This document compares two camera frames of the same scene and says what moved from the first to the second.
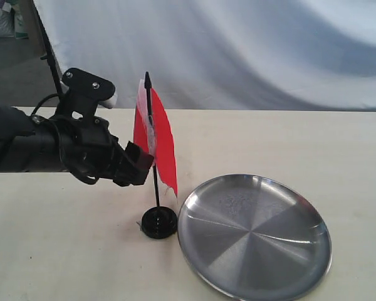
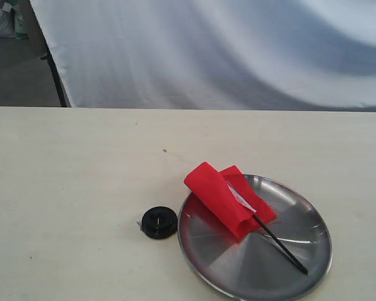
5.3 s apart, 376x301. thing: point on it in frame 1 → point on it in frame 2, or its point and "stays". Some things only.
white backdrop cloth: x=306 y=55 stays
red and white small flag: x=153 y=135 → x=239 y=206
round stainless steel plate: x=255 y=237 stays
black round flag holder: x=158 y=222 stays
